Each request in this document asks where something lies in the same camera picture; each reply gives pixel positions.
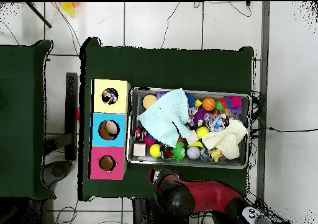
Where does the black cable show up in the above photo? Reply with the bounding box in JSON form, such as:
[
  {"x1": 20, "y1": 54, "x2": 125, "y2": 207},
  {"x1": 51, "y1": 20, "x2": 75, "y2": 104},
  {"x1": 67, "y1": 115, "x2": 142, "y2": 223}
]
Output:
[
  {"x1": 160, "y1": 1, "x2": 182, "y2": 50},
  {"x1": 250, "y1": 91, "x2": 318, "y2": 140}
]

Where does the peach orange ball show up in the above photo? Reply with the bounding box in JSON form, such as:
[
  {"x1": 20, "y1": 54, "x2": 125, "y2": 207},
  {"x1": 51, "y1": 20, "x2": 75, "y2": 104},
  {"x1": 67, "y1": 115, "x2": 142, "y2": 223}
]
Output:
[{"x1": 142, "y1": 94, "x2": 158, "y2": 110}]

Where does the green cloth side table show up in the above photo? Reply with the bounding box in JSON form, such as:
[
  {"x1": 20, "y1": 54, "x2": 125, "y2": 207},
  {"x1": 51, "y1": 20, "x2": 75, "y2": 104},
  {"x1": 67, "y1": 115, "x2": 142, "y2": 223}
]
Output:
[{"x1": 0, "y1": 39, "x2": 55, "y2": 200}]

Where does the pink spiky ball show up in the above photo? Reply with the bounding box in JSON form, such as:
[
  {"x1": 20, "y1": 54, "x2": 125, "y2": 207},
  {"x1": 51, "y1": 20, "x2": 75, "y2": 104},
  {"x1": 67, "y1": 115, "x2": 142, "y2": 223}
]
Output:
[{"x1": 228, "y1": 96, "x2": 243, "y2": 110}]

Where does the wooden box with three holes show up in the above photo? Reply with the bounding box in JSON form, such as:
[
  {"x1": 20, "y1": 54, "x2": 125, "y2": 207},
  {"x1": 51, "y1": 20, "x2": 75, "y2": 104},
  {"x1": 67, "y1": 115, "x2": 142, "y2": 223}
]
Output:
[{"x1": 89, "y1": 78, "x2": 132, "y2": 181}]

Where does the green spiky ball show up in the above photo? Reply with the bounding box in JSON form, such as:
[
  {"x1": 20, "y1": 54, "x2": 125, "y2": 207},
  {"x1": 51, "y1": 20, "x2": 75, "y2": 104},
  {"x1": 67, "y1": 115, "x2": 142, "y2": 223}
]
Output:
[{"x1": 171, "y1": 141, "x2": 187, "y2": 163}]

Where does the grey metal beam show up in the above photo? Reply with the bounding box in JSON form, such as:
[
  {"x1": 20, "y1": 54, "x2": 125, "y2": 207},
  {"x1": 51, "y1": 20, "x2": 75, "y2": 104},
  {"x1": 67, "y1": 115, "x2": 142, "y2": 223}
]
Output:
[{"x1": 255, "y1": 1, "x2": 271, "y2": 224}]

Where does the colourful polka dot cloth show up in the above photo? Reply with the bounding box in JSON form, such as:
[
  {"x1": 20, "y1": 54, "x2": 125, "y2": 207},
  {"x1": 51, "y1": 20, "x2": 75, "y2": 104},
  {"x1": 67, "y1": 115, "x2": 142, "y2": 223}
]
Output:
[{"x1": 102, "y1": 89, "x2": 119, "y2": 104}]

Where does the black chair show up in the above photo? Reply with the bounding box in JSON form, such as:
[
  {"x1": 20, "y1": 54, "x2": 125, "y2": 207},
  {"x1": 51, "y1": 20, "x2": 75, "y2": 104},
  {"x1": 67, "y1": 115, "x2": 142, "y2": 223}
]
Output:
[{"x1": 43, "y1": 72, "x2": 80, "y2": 187}]

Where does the yellow ball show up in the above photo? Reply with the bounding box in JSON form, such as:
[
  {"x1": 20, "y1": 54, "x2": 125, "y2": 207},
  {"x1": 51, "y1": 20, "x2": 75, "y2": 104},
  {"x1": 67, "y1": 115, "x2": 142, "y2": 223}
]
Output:
[
  {"x1": 196, "y1": 127, "x2": 209, "y2": 138},
  {"x1": 148, "y1": 144, "x2": 162, "y2": 158}
]

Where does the black rod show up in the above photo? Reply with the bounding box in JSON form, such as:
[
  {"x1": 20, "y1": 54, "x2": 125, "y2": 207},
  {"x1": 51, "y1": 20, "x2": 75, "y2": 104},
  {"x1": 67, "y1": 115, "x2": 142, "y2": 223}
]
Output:
[{"x1": 24, "y1": 2, "x2": 53, "y2": 29}]

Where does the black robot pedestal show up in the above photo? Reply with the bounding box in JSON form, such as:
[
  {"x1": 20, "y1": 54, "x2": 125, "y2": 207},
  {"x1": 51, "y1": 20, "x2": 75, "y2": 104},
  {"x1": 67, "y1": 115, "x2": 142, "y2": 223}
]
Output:
[{"x1": 131, "y1": 198, "x2": 167, "y2": 224}]

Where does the yellow floor object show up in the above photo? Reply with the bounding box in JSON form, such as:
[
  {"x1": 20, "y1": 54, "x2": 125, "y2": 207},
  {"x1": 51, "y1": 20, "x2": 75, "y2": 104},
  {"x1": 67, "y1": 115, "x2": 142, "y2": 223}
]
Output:
[{"x1": 60, "y1": 2, "x2": 78, "y2": 16}]

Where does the orange toy basketball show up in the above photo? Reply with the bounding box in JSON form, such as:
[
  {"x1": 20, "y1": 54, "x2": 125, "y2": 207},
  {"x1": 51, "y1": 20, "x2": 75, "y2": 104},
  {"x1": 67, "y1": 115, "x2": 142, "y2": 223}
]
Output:
[{"x1": 202, "y1": 97, "x2": 217, "y2": 112}]

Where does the small wooden cube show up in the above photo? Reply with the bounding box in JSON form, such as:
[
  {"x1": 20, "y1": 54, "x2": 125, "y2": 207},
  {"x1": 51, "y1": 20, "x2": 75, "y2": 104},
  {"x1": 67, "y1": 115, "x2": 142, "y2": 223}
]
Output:
[{"x1": 133, "y1": 143, "x2": 147, "y2": 157}]

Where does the cream yellow cloth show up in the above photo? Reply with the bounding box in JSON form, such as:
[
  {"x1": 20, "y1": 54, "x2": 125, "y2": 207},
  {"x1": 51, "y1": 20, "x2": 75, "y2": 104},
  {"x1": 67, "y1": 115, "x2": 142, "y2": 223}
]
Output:
[{"x1": 201, "y1": 119, "x2": 248, "y2": 160}]

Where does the white toy baseball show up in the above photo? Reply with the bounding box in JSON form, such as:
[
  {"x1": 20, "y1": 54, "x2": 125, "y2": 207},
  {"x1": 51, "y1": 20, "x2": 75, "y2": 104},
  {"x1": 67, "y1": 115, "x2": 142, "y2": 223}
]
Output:
[{"x1": 186, "y1": 146, "x2": 201, "y2": 161}]

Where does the shallow clear mesh bin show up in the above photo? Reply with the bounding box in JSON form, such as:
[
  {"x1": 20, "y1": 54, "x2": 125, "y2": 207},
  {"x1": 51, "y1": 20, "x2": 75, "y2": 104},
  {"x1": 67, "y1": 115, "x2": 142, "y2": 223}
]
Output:
[{"x1": 126, "y1": 87, "x2": 251, "y2": 170}]

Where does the mint green cloth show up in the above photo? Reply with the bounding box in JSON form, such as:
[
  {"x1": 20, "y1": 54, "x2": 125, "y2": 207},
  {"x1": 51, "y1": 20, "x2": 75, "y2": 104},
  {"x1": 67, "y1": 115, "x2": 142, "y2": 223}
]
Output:
[{"x1": 137, "y1": 88, "x2": 192, "y2": 148}]

